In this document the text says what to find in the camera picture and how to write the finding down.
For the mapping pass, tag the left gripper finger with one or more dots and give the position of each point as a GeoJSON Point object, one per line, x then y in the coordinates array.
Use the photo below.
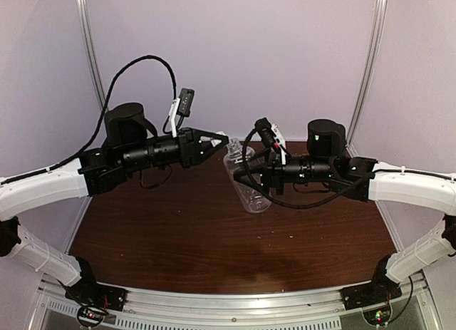
{"type": "Point", "coordinates": [206, 151]}
{"type": "Point", "coordinates": [200, 134]}

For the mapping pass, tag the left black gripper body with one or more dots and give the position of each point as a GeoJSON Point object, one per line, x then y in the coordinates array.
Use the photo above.
{"type": "Point", "coordinates": [187, 156]}

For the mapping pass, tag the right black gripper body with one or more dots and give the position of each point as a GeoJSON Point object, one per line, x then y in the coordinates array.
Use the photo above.
{"type": "Point", "coordinates": [276, 179]}

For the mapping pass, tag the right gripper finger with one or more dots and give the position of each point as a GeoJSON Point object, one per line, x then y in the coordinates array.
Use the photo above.
{"type": "Point", "coordinates": [261, 182]}
{"type": "Point", "coordinates": [254, 159]}

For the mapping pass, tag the white bottle cap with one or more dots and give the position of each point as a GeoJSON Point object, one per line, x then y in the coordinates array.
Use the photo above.
{"type": "Point", "coordinates": [214, 141]}

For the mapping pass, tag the large clear plastic bottle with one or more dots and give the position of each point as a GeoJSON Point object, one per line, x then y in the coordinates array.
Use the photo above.
{"type": "Point", "coordinates": [252, 201]}

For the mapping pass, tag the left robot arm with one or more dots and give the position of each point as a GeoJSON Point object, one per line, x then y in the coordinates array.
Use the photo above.
{"type": "Point", "coordinates": [132, 145]}

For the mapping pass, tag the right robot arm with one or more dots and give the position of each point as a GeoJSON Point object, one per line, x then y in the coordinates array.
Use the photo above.
{"type": "Point", "coordinates": [356, 178]}

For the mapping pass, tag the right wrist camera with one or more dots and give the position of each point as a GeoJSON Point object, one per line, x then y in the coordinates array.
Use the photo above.
{"type": "Point", "coordinates": [272, 138]}

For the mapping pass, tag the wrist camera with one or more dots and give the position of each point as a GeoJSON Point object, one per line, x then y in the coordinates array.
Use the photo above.
{"type": "Point", "coordinates": [272, 138]}
{"type": "Point", "coordinates": [179, 110]}

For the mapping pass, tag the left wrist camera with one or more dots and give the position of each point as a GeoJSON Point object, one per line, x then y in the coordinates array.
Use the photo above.
{"type": "Point", "coordinates": [179, 110]}

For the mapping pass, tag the aluminium front frame rail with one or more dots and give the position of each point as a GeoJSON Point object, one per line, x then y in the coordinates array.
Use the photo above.
{"type": "Point", "coordinates": [311, 309]}

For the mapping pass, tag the left rear frame post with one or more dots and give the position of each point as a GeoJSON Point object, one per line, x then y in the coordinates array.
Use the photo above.
{"type": "Point", "coordinates": [84, 17]}

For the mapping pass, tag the frame post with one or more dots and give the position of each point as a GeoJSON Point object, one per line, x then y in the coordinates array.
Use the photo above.
{"type": "Point", "coordinates": [84, 17]}
{"type": "Point", "coordinates": [379, 15]}

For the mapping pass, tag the right rear frame post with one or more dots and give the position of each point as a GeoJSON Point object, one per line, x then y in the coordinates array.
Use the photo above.
{"type": "Point", "coordinates": [379, 15]}

